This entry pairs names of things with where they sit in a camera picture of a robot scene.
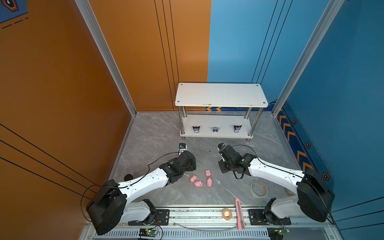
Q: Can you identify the black purple figurine toy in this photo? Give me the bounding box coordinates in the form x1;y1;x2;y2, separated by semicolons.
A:
234;125;242;134

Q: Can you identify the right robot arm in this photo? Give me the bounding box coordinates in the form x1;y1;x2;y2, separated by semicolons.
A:
218;143;335;225

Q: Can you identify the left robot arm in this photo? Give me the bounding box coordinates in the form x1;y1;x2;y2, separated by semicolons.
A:
86;151;197;236

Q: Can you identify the white two-tier shelf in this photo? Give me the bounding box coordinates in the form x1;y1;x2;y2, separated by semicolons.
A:
175;83;269;141

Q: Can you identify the clear tape roll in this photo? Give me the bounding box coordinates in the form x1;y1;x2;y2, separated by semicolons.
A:
250;180;269;199

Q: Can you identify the small beige tape roll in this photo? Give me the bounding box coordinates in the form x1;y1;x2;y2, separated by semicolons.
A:
222;208;233;221

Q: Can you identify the pink utility knife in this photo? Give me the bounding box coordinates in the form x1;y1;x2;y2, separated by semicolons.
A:
235;198;246;230

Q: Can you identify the green circuit board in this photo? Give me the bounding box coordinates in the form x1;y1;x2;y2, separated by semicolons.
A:
138;228;159;239

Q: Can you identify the right circuit board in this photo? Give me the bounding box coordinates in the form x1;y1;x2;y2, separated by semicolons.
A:
267;228;291;240

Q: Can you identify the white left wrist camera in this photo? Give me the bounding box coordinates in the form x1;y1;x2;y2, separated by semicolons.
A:
179;143;188;152

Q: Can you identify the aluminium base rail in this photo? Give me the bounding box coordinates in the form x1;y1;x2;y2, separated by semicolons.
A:
80;205;343;240

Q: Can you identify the aluminium corner post right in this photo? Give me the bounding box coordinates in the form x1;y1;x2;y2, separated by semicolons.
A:
272;0;345;117

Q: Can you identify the aluminium corner post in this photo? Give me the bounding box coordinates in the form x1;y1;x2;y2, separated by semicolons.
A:
272;0;345;117
75;0;137;117

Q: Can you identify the aluminium corner post left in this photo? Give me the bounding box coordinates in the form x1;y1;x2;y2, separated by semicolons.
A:
75;0;137;117

